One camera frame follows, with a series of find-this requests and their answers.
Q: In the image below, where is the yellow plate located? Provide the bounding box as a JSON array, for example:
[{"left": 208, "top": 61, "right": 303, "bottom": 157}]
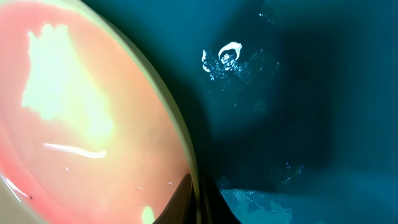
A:
[{"left": 1, "top": 1, "right": 201, "bottom": 224}]

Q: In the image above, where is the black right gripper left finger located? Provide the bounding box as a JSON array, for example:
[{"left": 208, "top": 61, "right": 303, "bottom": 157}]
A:
[{"left": 154, "top": 174, "right": 195, "bottom": 224}]

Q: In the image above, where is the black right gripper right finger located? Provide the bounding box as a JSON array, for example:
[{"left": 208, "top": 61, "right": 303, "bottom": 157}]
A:
[{"left": 200, "top": 177, "right": 241, "bottom": 224}]

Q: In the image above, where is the blue plastic tray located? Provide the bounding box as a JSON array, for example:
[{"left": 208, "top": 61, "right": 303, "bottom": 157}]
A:
[{"left": 88, "top": 0, "right": 397, "bottom": 223}]

